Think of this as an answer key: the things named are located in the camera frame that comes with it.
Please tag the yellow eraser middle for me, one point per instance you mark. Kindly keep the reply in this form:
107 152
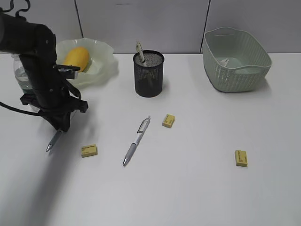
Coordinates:
168 121

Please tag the pale green wavy glass plate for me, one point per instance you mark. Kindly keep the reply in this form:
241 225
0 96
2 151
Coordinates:
102 64

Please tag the clear plastic water bottle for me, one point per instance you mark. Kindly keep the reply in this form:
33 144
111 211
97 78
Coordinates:
21 76

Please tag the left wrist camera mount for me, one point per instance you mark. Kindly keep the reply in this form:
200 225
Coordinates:
68 71

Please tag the grey white ballpoint pen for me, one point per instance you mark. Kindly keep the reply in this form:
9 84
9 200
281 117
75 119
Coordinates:
141 131

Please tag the yellow eraser left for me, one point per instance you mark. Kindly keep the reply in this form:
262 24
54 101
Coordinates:
89 150

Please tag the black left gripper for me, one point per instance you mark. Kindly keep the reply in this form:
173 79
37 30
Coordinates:
54 95

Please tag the pale green plastic basket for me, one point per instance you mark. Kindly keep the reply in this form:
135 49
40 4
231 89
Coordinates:
249 61

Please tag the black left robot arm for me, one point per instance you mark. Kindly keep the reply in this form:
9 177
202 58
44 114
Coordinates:
18 36

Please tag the yellow eraser right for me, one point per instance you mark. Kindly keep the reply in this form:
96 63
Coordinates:
241 158

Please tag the blue grey ballpoint pen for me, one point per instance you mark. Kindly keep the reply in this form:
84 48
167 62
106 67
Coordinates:
54 140

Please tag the yellow mango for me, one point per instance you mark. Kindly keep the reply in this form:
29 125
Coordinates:
78 57

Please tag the white waste paper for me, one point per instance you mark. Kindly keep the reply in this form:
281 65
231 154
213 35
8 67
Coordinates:
225 63

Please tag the yellow eraser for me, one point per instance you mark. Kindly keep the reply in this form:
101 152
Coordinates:
89 150
168 121
241 158

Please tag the black mesh pen holder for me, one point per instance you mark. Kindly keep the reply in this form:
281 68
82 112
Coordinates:
149 78

